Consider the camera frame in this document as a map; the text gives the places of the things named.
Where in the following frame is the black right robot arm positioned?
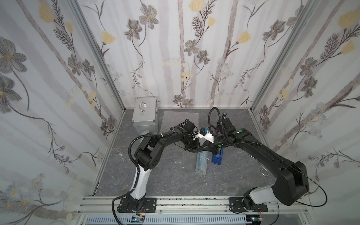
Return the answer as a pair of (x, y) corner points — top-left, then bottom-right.
(198, 128), (309, 210)

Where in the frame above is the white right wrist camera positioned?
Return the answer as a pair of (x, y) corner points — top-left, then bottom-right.
(195, 128), (215, 143)

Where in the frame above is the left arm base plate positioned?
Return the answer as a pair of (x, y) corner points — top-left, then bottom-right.
(116, 198), (157, 213)

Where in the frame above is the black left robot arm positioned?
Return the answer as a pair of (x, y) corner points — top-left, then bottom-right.
(127, 120), (200, 202)

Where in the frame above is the blue tape dispenser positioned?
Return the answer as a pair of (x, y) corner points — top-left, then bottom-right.
(211, 148), (224, 165)

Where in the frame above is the white slotted cable duct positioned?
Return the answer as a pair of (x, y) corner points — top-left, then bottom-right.
(84, 215), (252, 225)

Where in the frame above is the black corrugated cable hose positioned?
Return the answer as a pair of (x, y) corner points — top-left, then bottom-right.
(127, 133), (167, 172)

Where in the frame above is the silver metal first-aid case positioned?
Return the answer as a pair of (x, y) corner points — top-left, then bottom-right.
(132, 97), (158, 135)

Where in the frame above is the aluminium frame rail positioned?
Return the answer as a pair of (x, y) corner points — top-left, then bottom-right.
(77, 196), (309, 216)

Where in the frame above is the bubble wrap sheet stack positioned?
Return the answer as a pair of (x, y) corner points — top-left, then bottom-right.
(159, 111), (199, 133)

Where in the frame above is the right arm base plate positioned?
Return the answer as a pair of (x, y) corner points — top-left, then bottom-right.
(228, 197), (268, 214)

